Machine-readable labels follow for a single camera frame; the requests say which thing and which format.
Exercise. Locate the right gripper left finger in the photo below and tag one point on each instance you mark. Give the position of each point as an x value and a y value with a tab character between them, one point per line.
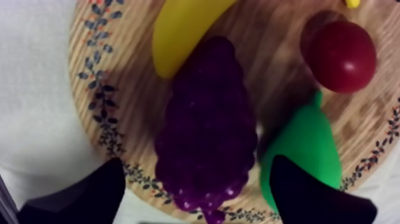
90	197

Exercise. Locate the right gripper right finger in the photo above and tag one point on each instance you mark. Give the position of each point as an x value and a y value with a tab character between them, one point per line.
309	200

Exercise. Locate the purple toy grapes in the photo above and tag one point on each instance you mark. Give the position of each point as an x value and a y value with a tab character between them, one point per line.
206	131

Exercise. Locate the round wooden board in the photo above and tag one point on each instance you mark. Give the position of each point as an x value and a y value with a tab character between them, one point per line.
275	62

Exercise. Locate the yellow plastic basket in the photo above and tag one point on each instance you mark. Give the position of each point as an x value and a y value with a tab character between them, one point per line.
352	2

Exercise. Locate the green toy pear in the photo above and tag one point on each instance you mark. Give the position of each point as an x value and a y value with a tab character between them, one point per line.
307	144

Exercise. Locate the small red fruit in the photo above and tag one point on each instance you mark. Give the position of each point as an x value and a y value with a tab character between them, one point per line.
342	56

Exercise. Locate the yellow toy banana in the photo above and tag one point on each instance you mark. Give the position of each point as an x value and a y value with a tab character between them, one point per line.
178	34

